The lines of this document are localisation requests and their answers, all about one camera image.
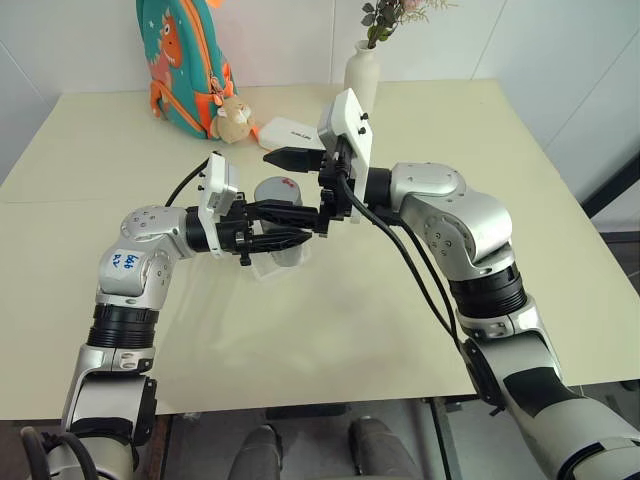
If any black cable loop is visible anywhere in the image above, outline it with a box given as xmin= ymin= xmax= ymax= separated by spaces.
xmin=18 ymin=425 xmax=99 ymax=480

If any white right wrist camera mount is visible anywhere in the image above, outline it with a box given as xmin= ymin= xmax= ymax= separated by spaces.
xmin=317 ymin=88 xmax=375 ymax=225

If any dried flower bouquet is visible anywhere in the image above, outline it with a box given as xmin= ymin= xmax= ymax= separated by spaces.
xmin=360 ymin=0 xmax=461 ymax=51

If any teal orange dinosaur backpack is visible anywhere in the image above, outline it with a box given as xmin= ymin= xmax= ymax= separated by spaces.
xmin=135 ymin=0 xmax=239 ymax=142

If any white ceramic vase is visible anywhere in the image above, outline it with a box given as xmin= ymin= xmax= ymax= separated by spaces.
xmin=343 ymin=39 xmax=381 ymax=119

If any beige plush bunny toy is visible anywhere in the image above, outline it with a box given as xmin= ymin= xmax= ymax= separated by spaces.
xmin=209 ymin=97 xmax=259 ymax=146

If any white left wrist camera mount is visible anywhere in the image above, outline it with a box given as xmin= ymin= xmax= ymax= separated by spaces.
xmin=197 ymin=152 xmax=241 ymax=260

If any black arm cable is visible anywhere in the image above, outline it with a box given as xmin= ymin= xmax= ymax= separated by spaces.
xmin=335 ymin=169 xmax=464 ymax=351
xmin=163 ymin=157 xmax=210 ymax=208

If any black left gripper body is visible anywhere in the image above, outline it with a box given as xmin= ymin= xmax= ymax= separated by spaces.
xmin=215 ymin=197 xmax=254 ymax=269

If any black furniture frame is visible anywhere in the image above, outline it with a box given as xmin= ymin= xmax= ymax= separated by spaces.
xmin=581 ymin=149 xmax=640 ymax=221

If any dark rounded shape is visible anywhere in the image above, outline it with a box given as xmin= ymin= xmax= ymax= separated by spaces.
xmin=234 ymin=423 xmax=284 ymax=480
xmin=347 ymin=416 xmax=417 ymax=480

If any white printed box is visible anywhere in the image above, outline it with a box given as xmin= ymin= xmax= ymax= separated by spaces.
xmin=255 ymin=116 xmax=324 ymax=154

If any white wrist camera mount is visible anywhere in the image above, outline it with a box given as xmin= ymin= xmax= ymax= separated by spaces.
xmin=317 ymin=88 xmax=375 ymax=225
xmin=197 ymin=152 xmax=241 ymax=260

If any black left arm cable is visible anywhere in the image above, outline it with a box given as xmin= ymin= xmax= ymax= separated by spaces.
xmin=163 ymin=157 xmax=210 ymax=208

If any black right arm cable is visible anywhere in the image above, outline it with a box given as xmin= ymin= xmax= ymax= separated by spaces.
xmin=335 ymin=169 xmax=464 ymax=351

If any grey cylindrical cup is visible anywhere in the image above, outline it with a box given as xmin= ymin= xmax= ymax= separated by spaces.
xmin=253 ymin=176 xmax=309 ymax=269

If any grey jar lid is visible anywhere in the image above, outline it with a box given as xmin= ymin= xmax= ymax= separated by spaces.
xmin=253 ymin=176 xmax=302 ymax=205

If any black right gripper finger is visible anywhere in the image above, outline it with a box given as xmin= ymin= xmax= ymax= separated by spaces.
xmin=263 ymin=147 xmax=324 ymax=175
xmin=314 ymin=188 xmax=342 ymax=239

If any black bar under table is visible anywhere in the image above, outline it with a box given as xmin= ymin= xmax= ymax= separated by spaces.
xmin=264 ymin=404 xmax=352 ymax=421

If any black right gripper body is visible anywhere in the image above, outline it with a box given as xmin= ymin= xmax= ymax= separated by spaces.
xmin=317 ymin=137 xmax=352 ymax=222

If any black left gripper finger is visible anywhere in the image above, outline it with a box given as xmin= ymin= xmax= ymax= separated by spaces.
xmin=247 ymin=198 xmax=322 ymax=227
xmin=249 ymin=231 xmax=312 ymax=253

